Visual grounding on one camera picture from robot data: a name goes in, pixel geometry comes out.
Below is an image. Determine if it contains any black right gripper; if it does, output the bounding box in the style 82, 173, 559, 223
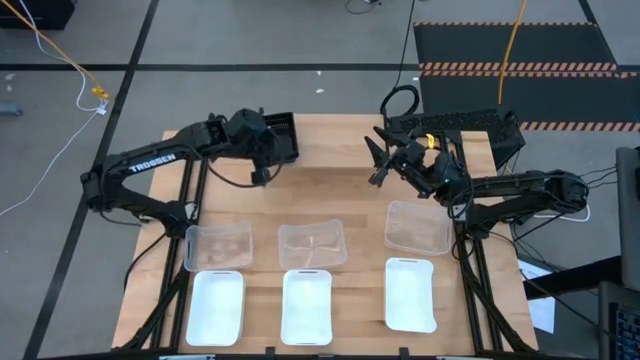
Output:
364, 124, 452, 198

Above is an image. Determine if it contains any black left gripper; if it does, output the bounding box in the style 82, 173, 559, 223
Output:
227, 107, 282, 187

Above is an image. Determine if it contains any clear plastic basket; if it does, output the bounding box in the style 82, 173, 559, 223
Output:
383, 199, 454, 257
183, 219, 254, 273
276, 217, 349, 272

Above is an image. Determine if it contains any white plastic basket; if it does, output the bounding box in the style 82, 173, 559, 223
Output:
185, 269, 247, 348
383, 256, 438, 335
280, 268, 334, 348

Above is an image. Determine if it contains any black striped-edge floor mat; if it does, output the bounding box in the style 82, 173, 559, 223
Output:
413, 20, 620, 72
418, 70, 640, 133

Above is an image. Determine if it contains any white paper sheet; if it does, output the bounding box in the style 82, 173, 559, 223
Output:
516, 258, 558, 335

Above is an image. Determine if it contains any black bar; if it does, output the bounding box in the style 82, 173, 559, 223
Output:
521, 255, 624, 302

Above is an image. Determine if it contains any black box on floor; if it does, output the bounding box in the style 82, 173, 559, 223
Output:
0, 0, 77, 31

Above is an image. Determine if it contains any grey cabinet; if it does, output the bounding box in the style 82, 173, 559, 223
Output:
615, 145, 640, 293

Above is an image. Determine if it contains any dark grey cart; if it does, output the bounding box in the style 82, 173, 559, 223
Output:
596, 279, 640, 360

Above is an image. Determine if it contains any black looped floor cable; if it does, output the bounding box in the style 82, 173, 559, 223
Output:
379, 0, 422, 119

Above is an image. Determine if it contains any thin black floor cable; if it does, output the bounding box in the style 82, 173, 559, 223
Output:
344, 0, 383, 16

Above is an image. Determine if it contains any white floor cable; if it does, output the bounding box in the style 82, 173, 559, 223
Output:
0, 0, 110, 219

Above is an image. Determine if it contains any yellow floor cable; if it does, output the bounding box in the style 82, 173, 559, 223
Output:
497, 0, 528, 106

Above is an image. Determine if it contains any yellow cable with connector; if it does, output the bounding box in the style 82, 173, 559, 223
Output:
0, 0, 110, 101

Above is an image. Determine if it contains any black aluminium table frame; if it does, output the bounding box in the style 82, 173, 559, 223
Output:
113, 127, 540, 357

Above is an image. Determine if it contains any short white cable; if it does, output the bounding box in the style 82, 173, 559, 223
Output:
531, 203, 593, 225

